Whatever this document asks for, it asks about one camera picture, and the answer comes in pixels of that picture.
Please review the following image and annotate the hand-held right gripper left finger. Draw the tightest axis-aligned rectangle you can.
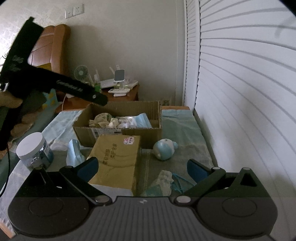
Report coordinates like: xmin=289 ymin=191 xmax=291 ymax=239
xmin=28 ymin=157 xmax=112 ymax=205

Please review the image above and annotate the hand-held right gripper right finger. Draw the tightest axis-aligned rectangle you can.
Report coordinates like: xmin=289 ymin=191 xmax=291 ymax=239
xmin=173 ymin=159 xmax=263 ymax=206

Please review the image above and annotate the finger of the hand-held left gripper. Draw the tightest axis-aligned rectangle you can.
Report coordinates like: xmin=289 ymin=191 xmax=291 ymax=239
xmin=53 ymin=72 xmax=109 ymax=106

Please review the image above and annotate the beige printed drawstring bag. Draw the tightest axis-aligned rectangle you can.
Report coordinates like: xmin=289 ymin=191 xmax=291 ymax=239
xmin=89 ymin=112 xmax=112 ymax=127

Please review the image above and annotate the white cloth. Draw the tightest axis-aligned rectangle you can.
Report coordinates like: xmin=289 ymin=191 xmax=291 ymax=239
xmin=108 ymin=117 xmax=126 ymax=128

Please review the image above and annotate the brown cardboard box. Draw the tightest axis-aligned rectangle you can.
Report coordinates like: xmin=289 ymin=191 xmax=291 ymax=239
xmin=73 ymin=101 xmax=162 ymax=149

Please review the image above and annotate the blue face mask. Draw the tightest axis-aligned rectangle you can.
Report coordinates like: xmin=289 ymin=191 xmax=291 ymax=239
xmin=120 ymin=113 xmax=153 ymax=128
xmin=141 ymin=173 xmax=197 ymax=197
xmin=66 ymin=138 xmax=85 ymax=167

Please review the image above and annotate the white textured soft toy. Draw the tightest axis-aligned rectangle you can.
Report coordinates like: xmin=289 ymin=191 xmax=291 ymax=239
xmin=157 ymin=170 xmax=174 ymax=196

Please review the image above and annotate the person's left hand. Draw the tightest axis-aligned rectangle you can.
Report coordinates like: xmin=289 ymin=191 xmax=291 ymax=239
xmin=0 ymin=91 xmax=23 ymax=108

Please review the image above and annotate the small green desk fan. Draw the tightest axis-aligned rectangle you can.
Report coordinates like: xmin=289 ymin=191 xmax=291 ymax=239
xmin=74 ymin=65 xmax=89 ymax=85

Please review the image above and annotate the yellow-brown tissue pack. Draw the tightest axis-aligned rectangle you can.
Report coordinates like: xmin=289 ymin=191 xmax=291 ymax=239
xmin=87 ymin=134 xmax=141 ymax=197

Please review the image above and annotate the white router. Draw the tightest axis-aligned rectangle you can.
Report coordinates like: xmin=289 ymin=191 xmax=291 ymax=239
xmin=100 ymin=67 xmax=123 ymax=89

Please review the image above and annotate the wooden headboard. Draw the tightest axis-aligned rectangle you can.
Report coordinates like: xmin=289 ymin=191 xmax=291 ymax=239
xmin=28 ymin=24 xmax=71 ymax=77

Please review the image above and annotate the light blue plush toy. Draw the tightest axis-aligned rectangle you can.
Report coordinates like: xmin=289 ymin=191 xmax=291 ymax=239
xmin=153 ymin=138 xmax=178 ymax=161

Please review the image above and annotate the white remote control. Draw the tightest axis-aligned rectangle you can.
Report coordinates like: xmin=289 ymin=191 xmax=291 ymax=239
xmin=108 ymin=89 xmax=130 ymax=97

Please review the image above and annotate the light blue towel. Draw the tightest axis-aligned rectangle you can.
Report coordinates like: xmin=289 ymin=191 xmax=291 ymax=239
xmin=44 ymin=108 xmax=193 ymax=149

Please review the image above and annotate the wooden nightstand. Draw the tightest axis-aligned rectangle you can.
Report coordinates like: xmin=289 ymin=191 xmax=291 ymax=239
xmin=55 ymin=83 xmax=140 ymax=113

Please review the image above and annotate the brown floral cloth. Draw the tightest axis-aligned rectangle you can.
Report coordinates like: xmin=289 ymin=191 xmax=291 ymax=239
xmin=9 ymin=107 xmax=44 ymax=142

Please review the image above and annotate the plastic jar with white lid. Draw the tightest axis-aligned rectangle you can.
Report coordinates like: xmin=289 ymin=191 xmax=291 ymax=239
xmin=16 ymin=132 xmax=54 ymax=168

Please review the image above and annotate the white louvered door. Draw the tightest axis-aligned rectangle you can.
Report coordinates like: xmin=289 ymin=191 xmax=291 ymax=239
xmin=183 ymin=0 xmax=296 ymax=209

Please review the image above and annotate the white power cable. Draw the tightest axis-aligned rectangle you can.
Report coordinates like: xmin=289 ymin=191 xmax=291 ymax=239
xmin=60 ymin=94 xmax=70 ymax=113

